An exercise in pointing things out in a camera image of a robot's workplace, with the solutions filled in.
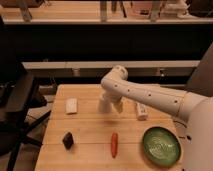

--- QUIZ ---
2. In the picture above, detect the orange carrot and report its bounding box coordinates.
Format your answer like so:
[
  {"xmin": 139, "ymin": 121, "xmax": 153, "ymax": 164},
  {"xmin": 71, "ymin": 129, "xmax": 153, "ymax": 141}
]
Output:
[{"xmin": 111, "ymin": 133, "xmax": 118, "ymax": 158}]

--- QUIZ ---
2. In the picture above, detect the black office chair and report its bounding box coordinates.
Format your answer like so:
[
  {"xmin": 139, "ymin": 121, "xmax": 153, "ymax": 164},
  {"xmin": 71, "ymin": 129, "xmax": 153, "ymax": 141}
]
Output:
[{"xmin": 0, "ymin": 62, "xmax": 51, "ymax": 171}]

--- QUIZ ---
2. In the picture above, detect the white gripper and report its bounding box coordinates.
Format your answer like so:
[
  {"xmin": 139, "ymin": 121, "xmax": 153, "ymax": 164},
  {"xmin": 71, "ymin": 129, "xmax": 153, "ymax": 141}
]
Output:
[{"xmin": 101, "ymin": 92, "xmax": 123, "ymax": 113}]

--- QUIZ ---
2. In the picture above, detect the green ceramic bowl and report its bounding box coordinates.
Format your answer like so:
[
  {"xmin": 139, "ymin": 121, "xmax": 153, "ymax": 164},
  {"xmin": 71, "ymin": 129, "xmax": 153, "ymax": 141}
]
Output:
[{"xmin": 141, "ymin": 126, "xmax": 181, "ymax": 168}]

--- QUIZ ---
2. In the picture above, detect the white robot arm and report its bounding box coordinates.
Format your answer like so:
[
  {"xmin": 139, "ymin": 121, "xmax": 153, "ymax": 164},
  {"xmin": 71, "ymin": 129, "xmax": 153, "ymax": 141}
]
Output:
[{"xmin": 101, "ymin": 65, "xmax": 213, "ymax": 171}]

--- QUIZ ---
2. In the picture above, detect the white tube with cap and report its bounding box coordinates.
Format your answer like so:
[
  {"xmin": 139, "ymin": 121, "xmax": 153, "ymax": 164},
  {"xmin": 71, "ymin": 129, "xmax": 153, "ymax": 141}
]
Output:
[{"xmin": 136, "ymin": 103, "xmax": 148, "ymax": 120}]

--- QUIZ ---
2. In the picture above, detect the dark brown block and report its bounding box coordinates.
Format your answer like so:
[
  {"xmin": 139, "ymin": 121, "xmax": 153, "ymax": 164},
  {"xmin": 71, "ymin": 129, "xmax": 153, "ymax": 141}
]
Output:
[{"xmin": 62, "ymin": 132, "xmax": 74, "ymax": 150}]

